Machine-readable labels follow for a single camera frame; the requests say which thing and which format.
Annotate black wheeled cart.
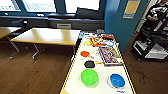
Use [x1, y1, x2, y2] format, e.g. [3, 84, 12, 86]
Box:
[130, 19, 168, 63]

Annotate dark bench cushion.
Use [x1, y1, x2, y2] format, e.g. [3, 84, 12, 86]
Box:
[74, 7, 105, 20]

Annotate dark wall bench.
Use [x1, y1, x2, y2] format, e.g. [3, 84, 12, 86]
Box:
[0, 12, 106, 32]

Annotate green bowl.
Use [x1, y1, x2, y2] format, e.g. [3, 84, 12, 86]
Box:
[80, 68, 99, 87]

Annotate yellow top dark table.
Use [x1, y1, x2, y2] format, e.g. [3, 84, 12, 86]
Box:
[0, 26, 22, 60]

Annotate flat red item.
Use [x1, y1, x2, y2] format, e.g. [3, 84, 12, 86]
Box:
[101, 34, 114, 40]

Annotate white work table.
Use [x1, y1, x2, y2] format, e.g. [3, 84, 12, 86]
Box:
[59, 29, 138, 94]

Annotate orange paddle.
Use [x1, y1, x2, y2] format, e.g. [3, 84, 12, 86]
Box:
[80, 50, 95, 59]

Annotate black paddle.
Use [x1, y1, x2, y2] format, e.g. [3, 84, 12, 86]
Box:
[84, 60, 103, 69]

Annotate blue bowl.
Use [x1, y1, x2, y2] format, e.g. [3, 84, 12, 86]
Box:
[109, 73, 126, 89]

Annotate yellow wall sign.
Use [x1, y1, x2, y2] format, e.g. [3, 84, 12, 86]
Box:
[123, 0, 141, 19]

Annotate bright wall window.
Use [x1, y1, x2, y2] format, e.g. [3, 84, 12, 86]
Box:
[64, 0, 101, 14]
[0, 0, 21, 12]
[21, 0, 57, 13]

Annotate yellow round disc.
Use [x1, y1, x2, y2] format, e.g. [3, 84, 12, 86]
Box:
[83, 40, 92, 47]

